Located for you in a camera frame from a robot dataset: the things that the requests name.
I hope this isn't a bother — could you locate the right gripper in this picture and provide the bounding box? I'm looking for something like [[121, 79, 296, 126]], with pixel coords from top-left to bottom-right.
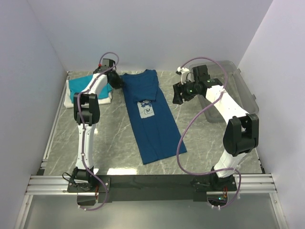
[[173, 78, 199, 105]]

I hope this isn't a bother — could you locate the dark blue t-shirt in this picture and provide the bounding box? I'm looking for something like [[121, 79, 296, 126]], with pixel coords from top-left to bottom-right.
[[121, 70, 187, 165]]

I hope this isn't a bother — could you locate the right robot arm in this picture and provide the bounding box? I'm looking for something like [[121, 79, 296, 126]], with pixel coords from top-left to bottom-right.
[[173, 65, 259, 190]]

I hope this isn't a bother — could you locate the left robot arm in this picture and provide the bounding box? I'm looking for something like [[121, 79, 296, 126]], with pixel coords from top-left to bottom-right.
[[69, 59, 123, 192]]

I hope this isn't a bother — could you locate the teal folded t-shirt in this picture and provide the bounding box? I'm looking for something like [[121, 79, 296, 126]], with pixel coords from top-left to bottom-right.
[[67, 75, 112, 103]]

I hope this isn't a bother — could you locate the clear plastic bin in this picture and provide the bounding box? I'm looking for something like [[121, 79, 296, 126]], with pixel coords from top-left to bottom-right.
[[188, 60, 259, 124]]

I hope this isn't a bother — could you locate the white folded t-shirt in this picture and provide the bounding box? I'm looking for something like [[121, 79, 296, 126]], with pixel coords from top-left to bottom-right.
[[63, 80, 112, 108]]

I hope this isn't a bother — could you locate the black base beam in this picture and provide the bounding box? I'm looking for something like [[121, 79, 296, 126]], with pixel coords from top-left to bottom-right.
[[67, 174, 237, 205]]

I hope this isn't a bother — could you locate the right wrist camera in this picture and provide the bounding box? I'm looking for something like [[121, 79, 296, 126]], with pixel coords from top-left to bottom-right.
[[176, 67, 191, 84]]

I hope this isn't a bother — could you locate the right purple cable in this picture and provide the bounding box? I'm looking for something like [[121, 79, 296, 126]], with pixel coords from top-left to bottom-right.
[[176, 56, 242, 209]]

